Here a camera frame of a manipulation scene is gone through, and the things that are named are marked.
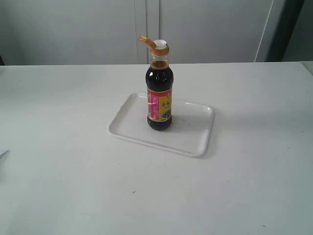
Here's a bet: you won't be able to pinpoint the dark soy sauce bottle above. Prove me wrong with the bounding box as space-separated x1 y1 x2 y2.
145 54 174 131

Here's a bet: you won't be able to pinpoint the orange flip bottle cap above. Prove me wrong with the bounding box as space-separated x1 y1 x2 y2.
138 35 170 56

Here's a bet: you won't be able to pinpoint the white plastic tray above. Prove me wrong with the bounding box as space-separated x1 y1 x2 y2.
108 93 214 157

